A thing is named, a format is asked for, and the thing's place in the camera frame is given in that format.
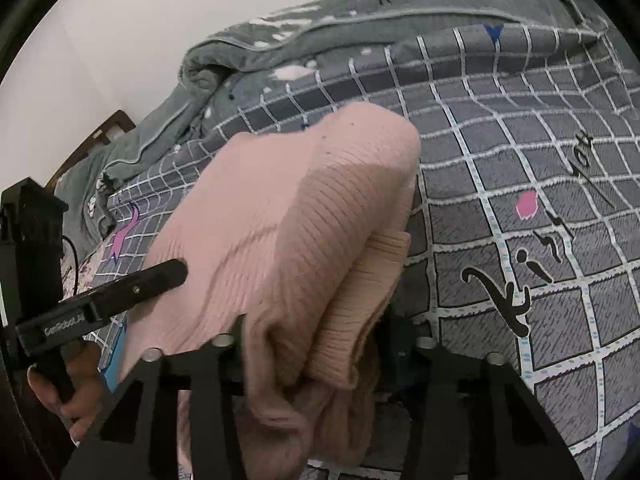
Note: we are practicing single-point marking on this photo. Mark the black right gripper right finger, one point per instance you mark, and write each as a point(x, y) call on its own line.
point(466, 416)

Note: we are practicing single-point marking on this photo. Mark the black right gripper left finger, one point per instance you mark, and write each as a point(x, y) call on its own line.
point(136, 434)

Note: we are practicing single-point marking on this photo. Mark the pink ribbed knit sweater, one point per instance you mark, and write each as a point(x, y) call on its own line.
point(303, 238)

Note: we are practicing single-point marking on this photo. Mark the person's left hand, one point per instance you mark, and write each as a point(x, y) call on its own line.
point(78, 413)

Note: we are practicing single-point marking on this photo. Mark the floral bed sheet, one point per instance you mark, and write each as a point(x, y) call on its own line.
point(78, 277)

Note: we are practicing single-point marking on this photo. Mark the dark wooden headboard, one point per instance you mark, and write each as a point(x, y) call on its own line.
point(118, 120)

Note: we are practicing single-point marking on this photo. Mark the grey checked star duvet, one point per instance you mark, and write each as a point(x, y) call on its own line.
point(525, 222)

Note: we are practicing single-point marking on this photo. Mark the grey-green plush blanket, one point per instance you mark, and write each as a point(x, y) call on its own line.
point(227, 70)

